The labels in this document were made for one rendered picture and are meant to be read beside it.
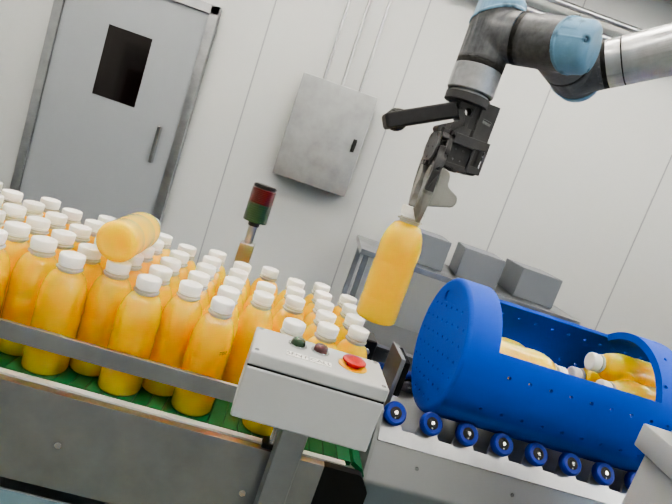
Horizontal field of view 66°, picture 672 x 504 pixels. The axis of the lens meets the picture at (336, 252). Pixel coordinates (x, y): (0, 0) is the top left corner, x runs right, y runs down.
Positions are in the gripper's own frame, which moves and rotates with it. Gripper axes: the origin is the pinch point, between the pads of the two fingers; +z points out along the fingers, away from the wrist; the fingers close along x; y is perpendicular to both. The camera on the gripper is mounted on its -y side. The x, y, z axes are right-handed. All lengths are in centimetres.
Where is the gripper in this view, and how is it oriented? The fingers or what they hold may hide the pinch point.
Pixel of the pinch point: (412, 211)
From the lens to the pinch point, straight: 86.1
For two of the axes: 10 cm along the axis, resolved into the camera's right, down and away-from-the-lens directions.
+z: -3.2, 9.3, 1.6
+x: -0.7, -1.9, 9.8
